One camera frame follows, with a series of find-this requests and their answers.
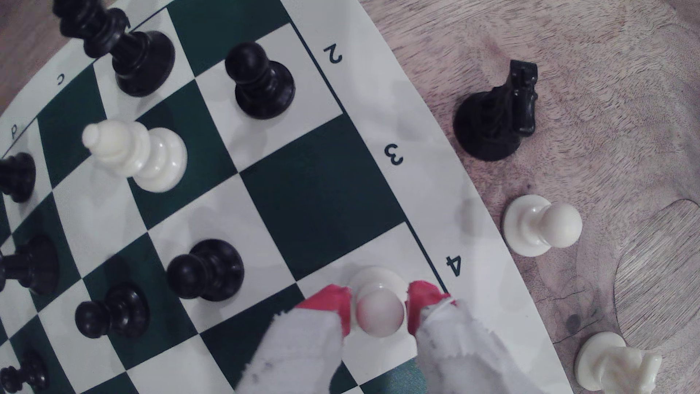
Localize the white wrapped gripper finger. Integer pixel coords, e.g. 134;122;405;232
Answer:
407;280;548;394
235;285;354;394

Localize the white chess pawn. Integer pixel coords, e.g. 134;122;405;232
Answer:
348;266;410;338
502;194;583;258

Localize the black chess pawn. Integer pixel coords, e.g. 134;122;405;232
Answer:
0;350;49;394
225;42;296;120
75;283;151;339
166;239;245;303

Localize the white chess knight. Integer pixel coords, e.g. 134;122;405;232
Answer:
574;331;663;393

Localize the green white chess board mat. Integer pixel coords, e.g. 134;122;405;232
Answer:
0;0;575;394

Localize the black chess knight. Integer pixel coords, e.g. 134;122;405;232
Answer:
453;59;539;162

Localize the white chess bishop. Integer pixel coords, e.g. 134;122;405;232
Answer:
82;120;188;194

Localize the black chess queen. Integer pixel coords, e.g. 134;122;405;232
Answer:
0;235;60;297

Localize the black chess king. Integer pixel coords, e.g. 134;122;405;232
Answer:
53;0;176;98

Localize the black chess rook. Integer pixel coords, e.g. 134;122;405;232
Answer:
0;152;37;204

